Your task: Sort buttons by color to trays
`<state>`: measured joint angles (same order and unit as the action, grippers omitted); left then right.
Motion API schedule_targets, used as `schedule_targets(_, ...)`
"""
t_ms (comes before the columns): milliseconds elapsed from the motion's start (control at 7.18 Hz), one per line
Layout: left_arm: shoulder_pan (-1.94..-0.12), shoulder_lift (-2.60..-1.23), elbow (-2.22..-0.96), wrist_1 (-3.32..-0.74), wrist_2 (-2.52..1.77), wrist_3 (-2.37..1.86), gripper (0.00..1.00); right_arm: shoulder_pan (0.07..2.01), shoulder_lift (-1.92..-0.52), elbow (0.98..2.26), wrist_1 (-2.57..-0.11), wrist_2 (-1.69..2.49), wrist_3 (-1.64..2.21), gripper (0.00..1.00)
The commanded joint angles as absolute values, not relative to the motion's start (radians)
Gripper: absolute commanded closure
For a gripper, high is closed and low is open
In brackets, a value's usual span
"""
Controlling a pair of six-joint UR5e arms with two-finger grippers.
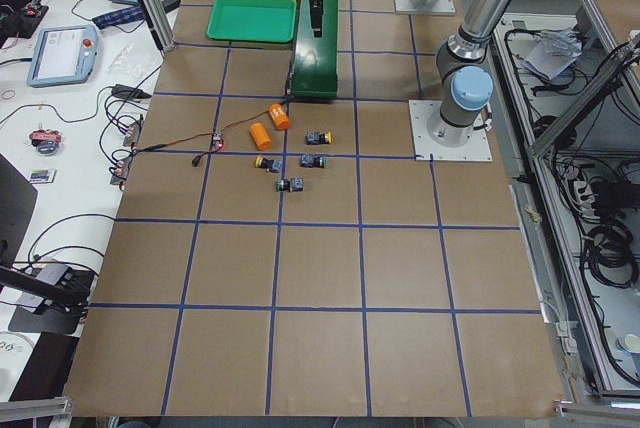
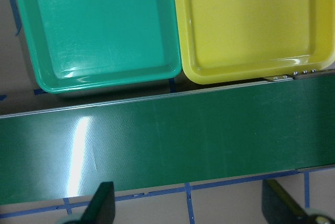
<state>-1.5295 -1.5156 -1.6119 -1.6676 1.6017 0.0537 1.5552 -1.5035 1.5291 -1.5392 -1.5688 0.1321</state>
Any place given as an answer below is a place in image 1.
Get green red push button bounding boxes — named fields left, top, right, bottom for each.
left=276, top=177, right=304, bottom=192

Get red black power cable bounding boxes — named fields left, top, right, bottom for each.
left=132, top=102, right=291, bottom=169

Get green conveyor belt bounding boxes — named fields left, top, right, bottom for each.
left=287, top=0, right=341, bottom=102

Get yellow mushroom push button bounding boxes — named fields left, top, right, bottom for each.
left=305, top=131, right=332, bottom=145

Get clear plastic bag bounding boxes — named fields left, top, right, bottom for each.
left=107, top=43, right=157, bottom=81

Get green plastic tray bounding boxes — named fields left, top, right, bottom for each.
left=206, top=0, right=297, bottom=43

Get blue lanyard strap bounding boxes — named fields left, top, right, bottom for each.
left=92, top=4, right=147, bottom=29

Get plain orange cylinder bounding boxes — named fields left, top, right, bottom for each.
left=249, top=122, right=272, bottom=151

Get teach pendant near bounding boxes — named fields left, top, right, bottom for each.
left=26, top=25, right=99, bottom=88

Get orange cylinder with 4680 print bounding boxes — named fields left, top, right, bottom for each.
left=268, top=103, right=291, bottom=131

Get crumpled white paper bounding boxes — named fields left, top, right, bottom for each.
left=522, top=29, right=582, bottom=81

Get small motor controller board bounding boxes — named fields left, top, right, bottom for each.
left=211, top=133, right=224, bottom=151

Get black power adapter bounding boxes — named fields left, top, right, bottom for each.
left=111, top=84, right=152, bottom=101

